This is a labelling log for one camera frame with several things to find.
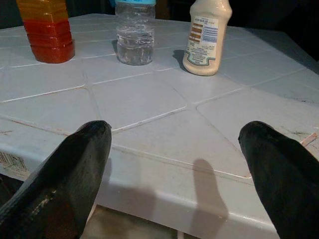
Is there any orange juice bottle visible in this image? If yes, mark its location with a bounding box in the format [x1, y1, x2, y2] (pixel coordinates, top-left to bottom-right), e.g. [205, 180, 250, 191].
[16, 0, 76, 64]

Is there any clear water bottle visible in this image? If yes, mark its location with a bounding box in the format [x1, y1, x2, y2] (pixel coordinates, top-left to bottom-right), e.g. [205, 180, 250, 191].
[115, 0, 157, 66]

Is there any barcode sticker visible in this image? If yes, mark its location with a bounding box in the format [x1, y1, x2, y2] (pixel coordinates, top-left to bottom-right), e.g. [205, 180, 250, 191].
[0, 150, 28, 172]

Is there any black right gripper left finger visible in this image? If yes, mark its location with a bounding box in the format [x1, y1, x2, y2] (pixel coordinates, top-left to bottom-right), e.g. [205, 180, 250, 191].
[0, 120, 113, 239]

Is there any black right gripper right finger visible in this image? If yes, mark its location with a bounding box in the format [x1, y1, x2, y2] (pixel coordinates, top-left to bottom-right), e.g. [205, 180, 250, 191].
[238, 120, 319, 239]

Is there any cream sauce bottle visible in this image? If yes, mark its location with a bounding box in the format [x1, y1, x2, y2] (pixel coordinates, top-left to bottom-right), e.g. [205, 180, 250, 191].
[182, 0, 233, 76]

